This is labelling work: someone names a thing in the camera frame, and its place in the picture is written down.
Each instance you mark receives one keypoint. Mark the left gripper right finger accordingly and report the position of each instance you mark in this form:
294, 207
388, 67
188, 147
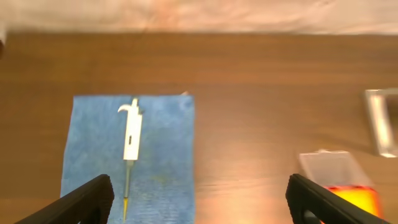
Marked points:
314, 202

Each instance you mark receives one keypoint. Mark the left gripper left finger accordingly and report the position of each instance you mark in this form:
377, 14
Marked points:
87, 203

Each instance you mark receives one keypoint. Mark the white pipette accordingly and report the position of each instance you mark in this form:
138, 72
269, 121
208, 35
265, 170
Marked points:
133, 133

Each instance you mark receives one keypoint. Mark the red and yellow tip box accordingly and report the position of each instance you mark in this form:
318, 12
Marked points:
332, 168

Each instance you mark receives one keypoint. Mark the blue cloth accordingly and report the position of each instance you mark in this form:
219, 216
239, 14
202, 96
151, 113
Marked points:
168, 149

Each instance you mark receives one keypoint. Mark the white and blue stand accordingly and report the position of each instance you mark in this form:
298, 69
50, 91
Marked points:
381, 121

